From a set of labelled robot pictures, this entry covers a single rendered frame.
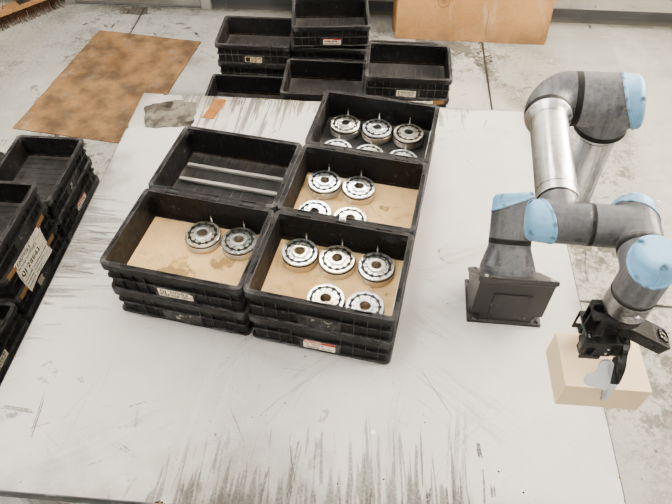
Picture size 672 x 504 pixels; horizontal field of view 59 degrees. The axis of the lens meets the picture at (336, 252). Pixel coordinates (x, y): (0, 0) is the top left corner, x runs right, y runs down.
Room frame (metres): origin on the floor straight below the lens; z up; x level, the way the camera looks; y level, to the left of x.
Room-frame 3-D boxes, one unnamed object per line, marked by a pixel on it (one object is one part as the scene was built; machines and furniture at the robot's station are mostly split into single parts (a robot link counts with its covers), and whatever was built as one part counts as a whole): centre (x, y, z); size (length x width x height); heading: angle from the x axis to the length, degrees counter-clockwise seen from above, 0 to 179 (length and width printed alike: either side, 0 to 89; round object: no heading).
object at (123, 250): (1.09, 0.40, 0.87); 0.40 x 0.30 x 0.11; 77
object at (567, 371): (0.59, -0.52, 1.08); 0.16 x 0.12 x 0.07; 86
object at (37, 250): (1.44, 1.14, 0.41); 0.31 x 0.02 x 0.16; 176
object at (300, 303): (1.00, 0.01, 0.92); 0.40 x 0.30 x 0.02; 77
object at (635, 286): (0.59, -0.50, 1.40); 0.09 x 0.08 x 0.11; 170
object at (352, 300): (0.90, -0.08, 0.86); 0.10 x 0.10 x 0.01
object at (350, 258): (1.06, 0.00, 0.86); 0.10 x 0.10 x 0.01
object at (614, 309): (0.59, -0.50, 1.32); 0.08 x 0.08 x 0.05
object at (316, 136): (1.58, -0.12, 0.87); 0.40 x 0.30 x 0.11; 77
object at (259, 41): (2.95, 0.43, 0.31); 0.40 x 0.30 x 0.34; 86
